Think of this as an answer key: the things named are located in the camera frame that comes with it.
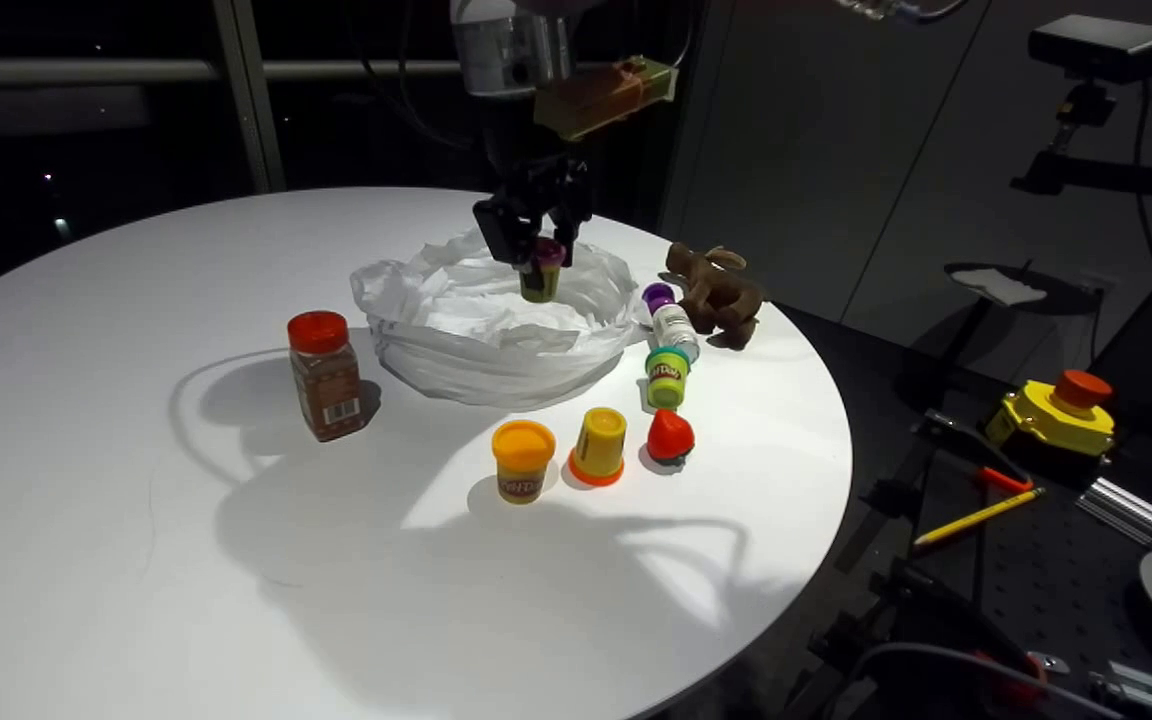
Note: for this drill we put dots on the yellow dough can orange lid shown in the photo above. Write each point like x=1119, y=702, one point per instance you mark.
x=597, y=445

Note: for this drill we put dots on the yellow emergency stop button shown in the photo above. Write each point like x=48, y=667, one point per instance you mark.
x=1054, y=416

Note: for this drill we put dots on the white pill bottle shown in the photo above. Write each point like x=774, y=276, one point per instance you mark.
x=674, y=328

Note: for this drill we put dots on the black camera on stand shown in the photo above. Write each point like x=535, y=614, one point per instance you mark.
x=1104, y=47

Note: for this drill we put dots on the grey flat plate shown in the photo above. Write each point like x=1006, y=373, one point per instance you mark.
x=990, y=287

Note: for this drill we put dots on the dough can amber lid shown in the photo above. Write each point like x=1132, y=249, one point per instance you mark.
x=520, y=461

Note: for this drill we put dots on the aluminium profile bar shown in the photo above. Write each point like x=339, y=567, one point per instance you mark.
x=1138, y=505

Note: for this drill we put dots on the yellow pencil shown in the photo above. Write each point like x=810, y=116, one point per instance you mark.
x=977, y=519

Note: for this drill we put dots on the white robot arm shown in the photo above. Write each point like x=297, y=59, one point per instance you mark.
x=509, y=47

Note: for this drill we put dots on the brown plush toy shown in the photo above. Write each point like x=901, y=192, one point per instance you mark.
x=716, y=294

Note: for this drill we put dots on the red round toy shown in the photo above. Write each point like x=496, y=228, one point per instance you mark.
x=671, y=437

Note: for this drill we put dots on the grey window rail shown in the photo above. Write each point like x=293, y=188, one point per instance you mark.
x=68, y=70

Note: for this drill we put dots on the brown spice jar red lid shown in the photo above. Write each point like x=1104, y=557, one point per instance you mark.
x=327, y=386

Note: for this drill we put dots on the purple plastic cup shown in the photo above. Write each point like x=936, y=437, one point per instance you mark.
x=656, y=298

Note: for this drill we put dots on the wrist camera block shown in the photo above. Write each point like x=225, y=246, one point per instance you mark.
x=601, y=96

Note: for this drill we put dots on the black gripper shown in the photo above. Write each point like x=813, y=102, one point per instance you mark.
x=536, y=166

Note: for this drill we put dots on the green dough can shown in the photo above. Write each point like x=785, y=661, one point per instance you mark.
x=667, y=378

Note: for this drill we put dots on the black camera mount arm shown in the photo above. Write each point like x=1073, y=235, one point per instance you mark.
x=1110, y=178

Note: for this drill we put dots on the clear plastic bowl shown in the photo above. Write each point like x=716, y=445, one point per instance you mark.
x=470, y=343

